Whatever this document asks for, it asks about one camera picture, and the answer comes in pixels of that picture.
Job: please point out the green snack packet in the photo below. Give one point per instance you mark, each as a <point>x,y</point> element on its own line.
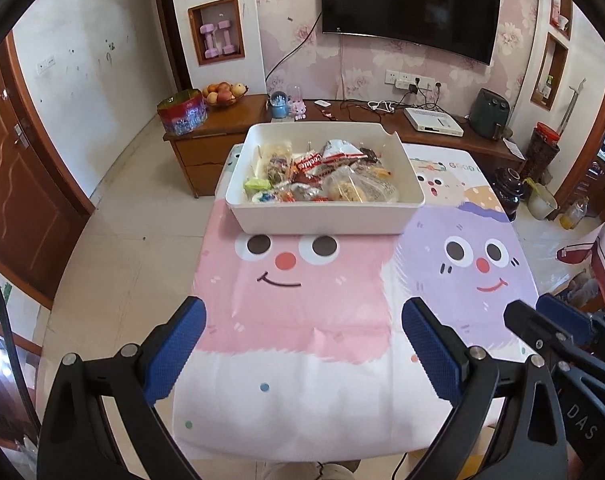
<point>255,185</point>

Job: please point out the wooden side cabinet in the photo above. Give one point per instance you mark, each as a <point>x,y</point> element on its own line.
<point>202,160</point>

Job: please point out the black wall television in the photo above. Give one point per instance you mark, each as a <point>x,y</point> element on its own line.
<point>407,0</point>

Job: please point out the white red-edged snack packet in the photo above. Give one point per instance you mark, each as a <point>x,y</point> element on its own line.
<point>340,149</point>

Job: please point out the large clear biscuit packet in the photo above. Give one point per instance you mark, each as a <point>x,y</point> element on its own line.
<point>380,187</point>

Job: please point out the dark green air fryer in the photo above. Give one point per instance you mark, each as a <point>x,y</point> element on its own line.
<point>489,112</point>

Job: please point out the dark ceramic pot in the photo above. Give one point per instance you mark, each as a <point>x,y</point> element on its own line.
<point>508,195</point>

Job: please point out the blue snow globe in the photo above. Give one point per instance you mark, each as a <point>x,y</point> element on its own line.
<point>279,106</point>

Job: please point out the pink toy figure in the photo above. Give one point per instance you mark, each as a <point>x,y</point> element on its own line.
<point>298,107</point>

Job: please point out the white plastic bin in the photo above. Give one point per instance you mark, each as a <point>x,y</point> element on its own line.
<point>322,217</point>

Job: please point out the person's leg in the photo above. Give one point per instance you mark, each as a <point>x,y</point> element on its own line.
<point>302,472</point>

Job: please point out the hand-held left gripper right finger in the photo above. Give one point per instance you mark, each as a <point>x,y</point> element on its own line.
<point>432,350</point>

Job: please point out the pink clear snack packet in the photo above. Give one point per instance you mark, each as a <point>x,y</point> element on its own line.
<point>278,169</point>

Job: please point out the fruit bowl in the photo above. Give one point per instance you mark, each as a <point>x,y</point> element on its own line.
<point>225,95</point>

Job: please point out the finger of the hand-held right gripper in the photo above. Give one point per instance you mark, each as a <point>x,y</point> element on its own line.
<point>567,310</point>
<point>537,327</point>

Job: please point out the white set-top box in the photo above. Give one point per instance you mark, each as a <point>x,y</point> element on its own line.
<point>432,121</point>

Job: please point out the white wall socket strip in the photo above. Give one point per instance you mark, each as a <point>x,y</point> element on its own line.
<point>407,80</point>

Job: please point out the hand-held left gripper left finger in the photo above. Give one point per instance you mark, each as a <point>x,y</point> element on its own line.
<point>180,345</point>

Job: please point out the wooden sideboard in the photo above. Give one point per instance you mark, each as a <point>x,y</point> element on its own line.
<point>602,185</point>

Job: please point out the red blue round tin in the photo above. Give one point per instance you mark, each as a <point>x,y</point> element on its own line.
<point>182,115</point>

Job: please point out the brown wooden door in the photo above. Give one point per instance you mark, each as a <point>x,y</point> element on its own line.
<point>22,185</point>

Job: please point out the white blue round cake packet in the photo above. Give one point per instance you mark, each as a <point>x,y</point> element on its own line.
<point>265,196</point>

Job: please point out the white plastic pitcher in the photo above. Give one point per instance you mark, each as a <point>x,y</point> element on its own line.
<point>541,202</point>

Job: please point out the wooden television stand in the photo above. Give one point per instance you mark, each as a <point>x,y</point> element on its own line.
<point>482,152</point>

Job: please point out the red white cookie packet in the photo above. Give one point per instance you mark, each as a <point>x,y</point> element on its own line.
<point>312,162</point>

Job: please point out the yellow liquid bottle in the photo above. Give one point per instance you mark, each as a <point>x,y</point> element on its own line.
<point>572,215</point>

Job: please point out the dark jar with red lid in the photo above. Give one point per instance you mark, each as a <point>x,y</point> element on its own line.
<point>541,152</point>

